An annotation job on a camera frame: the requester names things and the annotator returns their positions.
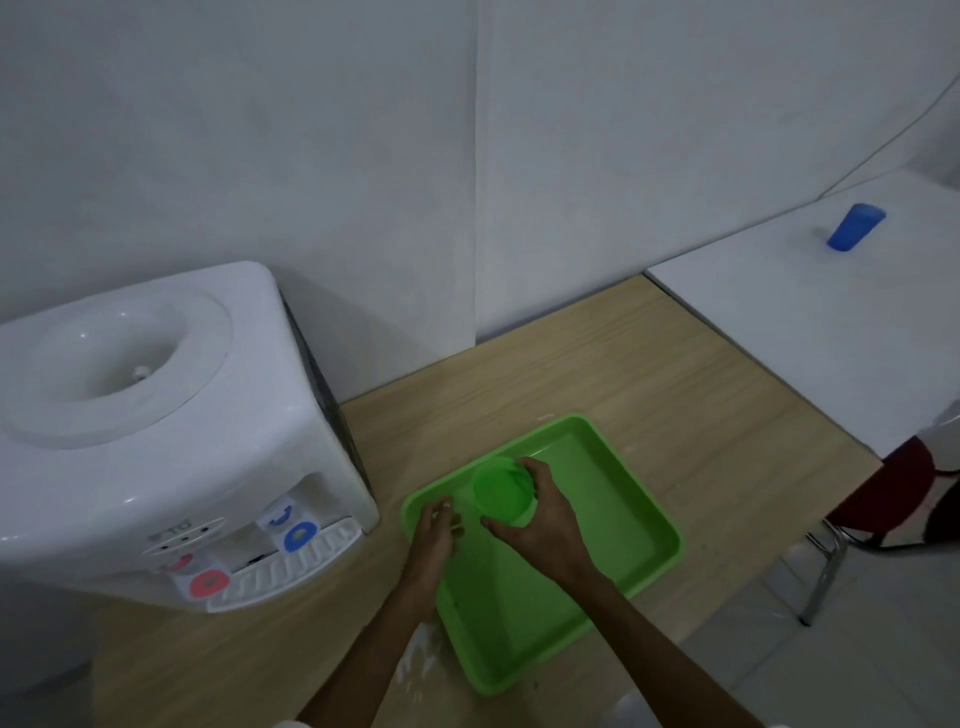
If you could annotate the person's left hand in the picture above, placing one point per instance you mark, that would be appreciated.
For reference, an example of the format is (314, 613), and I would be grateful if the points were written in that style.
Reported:
(431, 547)

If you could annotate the person's right hand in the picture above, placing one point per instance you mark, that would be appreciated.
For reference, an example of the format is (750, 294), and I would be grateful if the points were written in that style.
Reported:
(555, 540)

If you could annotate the green plastic tray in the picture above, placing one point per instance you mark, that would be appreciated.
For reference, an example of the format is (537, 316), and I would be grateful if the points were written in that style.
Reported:
(600, 517)

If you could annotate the green plastic cup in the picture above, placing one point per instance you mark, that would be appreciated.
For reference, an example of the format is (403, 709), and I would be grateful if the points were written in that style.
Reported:
(499, 491)

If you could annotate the blue plastic cup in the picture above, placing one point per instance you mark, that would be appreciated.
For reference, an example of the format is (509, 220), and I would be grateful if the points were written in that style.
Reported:
(851, 229)

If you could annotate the person's left forearm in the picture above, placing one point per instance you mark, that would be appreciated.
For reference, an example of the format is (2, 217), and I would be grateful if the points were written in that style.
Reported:
(367, 667)

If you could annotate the person's right forearm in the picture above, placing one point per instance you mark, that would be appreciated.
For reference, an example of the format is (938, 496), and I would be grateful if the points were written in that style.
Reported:
(660, 652)

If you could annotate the light wooden table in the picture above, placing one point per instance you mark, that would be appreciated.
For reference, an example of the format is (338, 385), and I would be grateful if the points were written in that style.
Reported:
(675, 375)

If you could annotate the white water dispenser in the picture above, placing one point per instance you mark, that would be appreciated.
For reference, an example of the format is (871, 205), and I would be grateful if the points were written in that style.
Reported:
(225, 420)

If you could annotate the red chair with metal legs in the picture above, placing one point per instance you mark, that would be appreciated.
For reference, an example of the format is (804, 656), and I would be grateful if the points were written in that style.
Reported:
(892, 487)

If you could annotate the large white table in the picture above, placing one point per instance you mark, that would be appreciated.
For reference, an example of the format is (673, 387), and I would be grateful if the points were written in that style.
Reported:
(825, 322)

